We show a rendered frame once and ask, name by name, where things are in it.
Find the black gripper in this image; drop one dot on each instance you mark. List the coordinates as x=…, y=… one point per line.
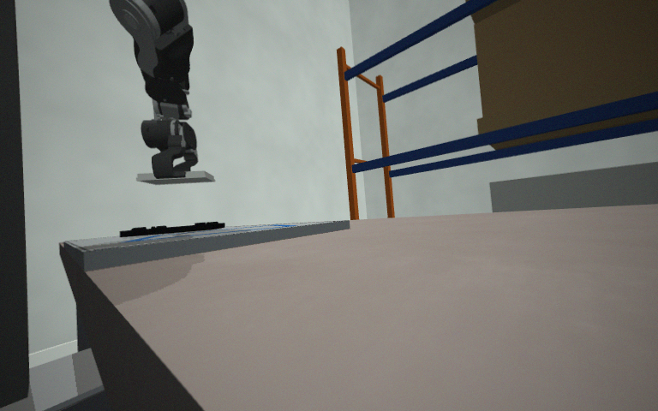
x=170, y=138

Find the black rectangular frame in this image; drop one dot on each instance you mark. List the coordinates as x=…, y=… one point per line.
x=164, y=230

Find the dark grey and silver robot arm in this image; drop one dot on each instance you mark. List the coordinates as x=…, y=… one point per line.
x=164, y=67

